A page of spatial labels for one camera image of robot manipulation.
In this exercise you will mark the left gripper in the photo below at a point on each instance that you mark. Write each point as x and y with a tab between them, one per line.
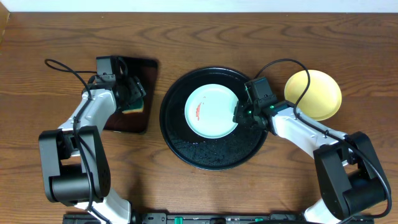
135	90

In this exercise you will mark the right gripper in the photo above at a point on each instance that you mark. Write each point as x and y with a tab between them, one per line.
239	116

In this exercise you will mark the green yellow sponge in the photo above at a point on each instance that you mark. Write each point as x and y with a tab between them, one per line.
136	107

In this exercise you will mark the mint green plate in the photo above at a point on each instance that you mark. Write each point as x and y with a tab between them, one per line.
209	111

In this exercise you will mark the yellow plate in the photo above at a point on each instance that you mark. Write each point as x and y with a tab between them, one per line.
323	97

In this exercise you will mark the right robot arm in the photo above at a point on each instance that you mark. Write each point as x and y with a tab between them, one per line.
350	176

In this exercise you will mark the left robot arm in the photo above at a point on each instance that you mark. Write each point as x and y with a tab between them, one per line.
75	169

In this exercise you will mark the dark rectangular tray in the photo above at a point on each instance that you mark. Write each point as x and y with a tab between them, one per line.
137	122

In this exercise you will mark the round black tray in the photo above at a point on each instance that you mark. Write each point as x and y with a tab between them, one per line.
210	154

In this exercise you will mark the wooden side panel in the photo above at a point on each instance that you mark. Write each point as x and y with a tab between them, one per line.
4	17

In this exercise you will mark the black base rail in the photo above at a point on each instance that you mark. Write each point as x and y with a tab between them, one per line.
162	218

